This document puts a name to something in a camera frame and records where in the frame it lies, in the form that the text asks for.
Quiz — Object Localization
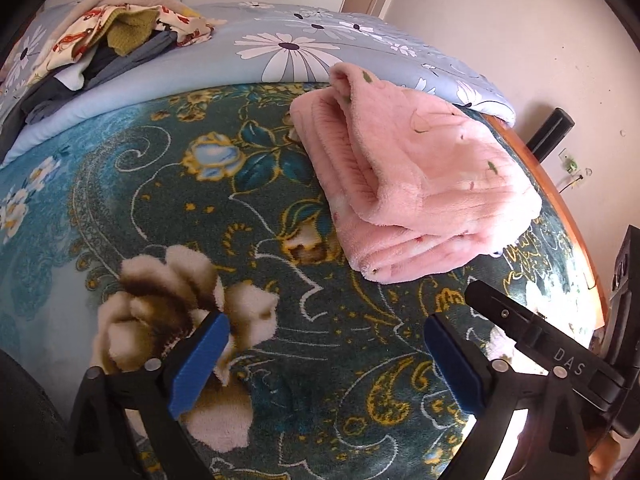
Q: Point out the white garment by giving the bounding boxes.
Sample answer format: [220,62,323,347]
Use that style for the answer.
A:
[52,62,88,91]

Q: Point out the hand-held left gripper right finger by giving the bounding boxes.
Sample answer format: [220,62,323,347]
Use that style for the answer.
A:
[424,312,593,480]

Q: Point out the orange wooden bed frame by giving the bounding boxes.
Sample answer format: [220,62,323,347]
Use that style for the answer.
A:
[487,115,608,331]

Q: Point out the light blue daisy quilt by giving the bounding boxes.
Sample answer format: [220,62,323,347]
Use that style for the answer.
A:
[0,0,516,168]

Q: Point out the pink fleece garment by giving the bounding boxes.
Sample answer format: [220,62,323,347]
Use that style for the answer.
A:
[290,62,543,283]

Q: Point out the olive green garment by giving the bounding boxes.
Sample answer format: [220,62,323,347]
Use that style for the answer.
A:
[102,10,156,56]

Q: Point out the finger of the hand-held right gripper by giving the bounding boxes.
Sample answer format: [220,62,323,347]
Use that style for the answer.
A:
[464,280,546,358]

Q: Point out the dark cloth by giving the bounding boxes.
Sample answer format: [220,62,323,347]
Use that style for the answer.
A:
[0,347,76,480]

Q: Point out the wall socket with green plug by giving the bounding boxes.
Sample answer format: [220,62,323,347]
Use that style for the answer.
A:
[557,147,591,193]

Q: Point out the teal floral plush blanket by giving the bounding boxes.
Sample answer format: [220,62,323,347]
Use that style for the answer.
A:
[0,82,608,480]

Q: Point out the black speaker box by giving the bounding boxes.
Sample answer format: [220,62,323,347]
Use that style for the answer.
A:
[527,107,576,161]

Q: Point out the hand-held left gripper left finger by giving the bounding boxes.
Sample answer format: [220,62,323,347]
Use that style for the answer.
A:
[70,311,232,480]

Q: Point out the grey garment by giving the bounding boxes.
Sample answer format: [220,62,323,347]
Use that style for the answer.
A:
[20,30,178,126]

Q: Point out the pile of mixed clothes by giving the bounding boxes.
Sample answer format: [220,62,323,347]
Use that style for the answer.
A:
[25,4,216,86]

